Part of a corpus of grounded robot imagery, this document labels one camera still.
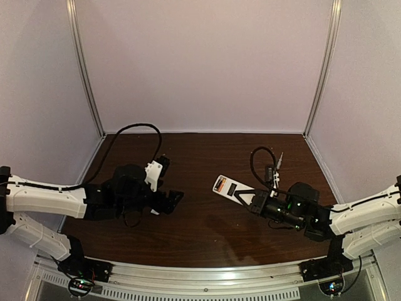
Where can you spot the left aluminium frame post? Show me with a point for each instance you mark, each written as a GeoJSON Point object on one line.
{"type": "Point", "coordinates": [82, 66]}

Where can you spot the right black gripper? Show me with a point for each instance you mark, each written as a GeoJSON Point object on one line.
{"type": "Point", "coordinates": [255, 202]}

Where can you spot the orange black battery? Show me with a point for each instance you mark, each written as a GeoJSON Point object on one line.
{"type": "Point", "coordinates": [220, 184]}

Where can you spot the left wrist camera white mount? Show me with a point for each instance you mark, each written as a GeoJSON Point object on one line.
{"type": "Point", "coordinates": [155, 170]}

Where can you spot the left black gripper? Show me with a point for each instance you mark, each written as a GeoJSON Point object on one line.
{"type": "Point", "coordinates": [161, 199]}

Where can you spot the right aluminium frame post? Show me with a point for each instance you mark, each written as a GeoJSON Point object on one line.
{"type": "Point", "coordinates": [331, 38]}

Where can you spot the front aluminium rail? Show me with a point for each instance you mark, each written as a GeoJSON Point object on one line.
{"type": "Point", "coordinates": [282, 281]}

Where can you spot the small silver screwdriver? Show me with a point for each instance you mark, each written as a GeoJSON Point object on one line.
{"type": "Point", "coordinates": [279, 162]}

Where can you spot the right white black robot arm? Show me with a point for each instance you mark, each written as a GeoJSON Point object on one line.
{"type": "Point", "coordinates": [352, 228]}

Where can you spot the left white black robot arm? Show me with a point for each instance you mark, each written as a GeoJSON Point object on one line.
{"type": "Point", "coordinates": [131, 189]}

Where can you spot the aluminium frame post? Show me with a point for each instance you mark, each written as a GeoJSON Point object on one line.
{"type": "Point", "coordinates": [82, 66]}
{"type": "Point", "coordinates": [331, 38]}

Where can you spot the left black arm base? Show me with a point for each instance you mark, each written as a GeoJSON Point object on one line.
{"type": "Point", "coordinates": [83, 274]}

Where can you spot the white remote control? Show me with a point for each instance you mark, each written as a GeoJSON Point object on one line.
{"type": "Point", "coordinates": [230, 187]}

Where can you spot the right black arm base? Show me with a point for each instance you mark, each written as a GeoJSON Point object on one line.
{"type": "Point", "coordinates": [328, 272]}

